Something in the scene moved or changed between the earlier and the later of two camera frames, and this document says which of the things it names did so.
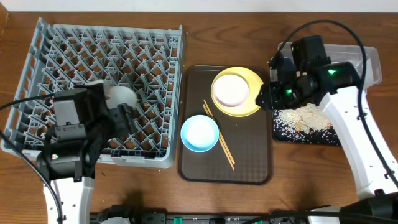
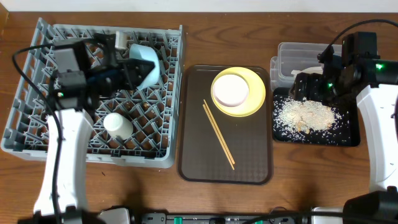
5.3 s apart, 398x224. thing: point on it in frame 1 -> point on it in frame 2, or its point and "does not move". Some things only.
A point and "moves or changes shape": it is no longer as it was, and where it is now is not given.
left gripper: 123,115 -> 127,73
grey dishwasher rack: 147,59 does not move
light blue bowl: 199,133 -> 140,51
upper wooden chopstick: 219,132 does not move
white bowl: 231,90 does not move
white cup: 119,94 moves or changes shape
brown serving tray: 248,140 does not move
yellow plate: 250,104 does not move
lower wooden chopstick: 221,141 does not move
